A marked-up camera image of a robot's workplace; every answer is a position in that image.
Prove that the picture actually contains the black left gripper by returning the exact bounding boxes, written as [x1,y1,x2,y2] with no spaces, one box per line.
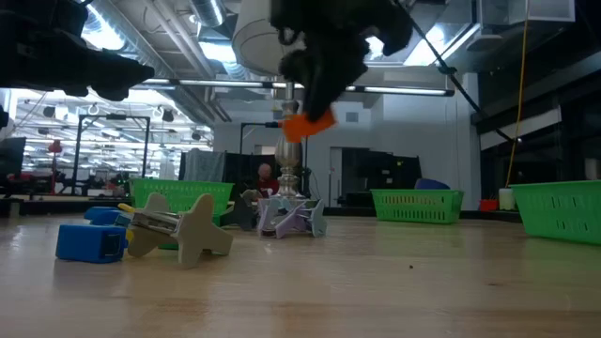
[0,30,155,102]

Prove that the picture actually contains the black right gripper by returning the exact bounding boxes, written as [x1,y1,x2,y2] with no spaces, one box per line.
[270,0,414,124]

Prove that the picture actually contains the orange tape roll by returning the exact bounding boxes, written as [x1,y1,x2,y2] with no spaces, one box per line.
[281,108,337,144]

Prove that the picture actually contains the yellow stapler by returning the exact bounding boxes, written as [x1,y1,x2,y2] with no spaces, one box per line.
[116,202,138,245]

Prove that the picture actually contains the blue stapler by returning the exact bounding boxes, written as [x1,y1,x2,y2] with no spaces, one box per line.
[54,223,129,264]
[84,206,131,227]

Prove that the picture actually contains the green plastic basket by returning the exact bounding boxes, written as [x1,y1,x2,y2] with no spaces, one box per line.
[510,180,601,246]
[130,177,235,226]
[370,188,465,225]

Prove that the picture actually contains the silver table lamp white shade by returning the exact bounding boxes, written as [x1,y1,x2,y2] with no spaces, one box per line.
[231,0,325,220]

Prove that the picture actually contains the black cabinets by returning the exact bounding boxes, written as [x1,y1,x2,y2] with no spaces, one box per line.
[340,146,423,208]

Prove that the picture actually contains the long ceiling light bar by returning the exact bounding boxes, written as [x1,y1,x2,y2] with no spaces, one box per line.
[140,78,455,98]

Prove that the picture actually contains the person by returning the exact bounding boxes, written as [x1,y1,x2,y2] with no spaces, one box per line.
[255,162,282,199]

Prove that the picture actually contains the grey hanging cloth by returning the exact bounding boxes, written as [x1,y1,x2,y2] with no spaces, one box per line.
[181,147,227,183]

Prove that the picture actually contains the black monitor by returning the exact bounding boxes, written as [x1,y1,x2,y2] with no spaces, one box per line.
[0,135,27,178]

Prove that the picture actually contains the white container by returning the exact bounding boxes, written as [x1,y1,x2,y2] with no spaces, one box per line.
[498,187,516,211]

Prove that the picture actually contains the black metal frame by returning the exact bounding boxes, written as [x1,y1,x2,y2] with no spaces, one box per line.
[69,114,152,196]

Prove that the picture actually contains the silver spiral air duct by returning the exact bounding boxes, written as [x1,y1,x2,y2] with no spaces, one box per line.
[190,0,226,28]

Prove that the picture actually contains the yellow cable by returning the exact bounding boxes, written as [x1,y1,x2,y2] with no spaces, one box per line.
[504,0,531,189]

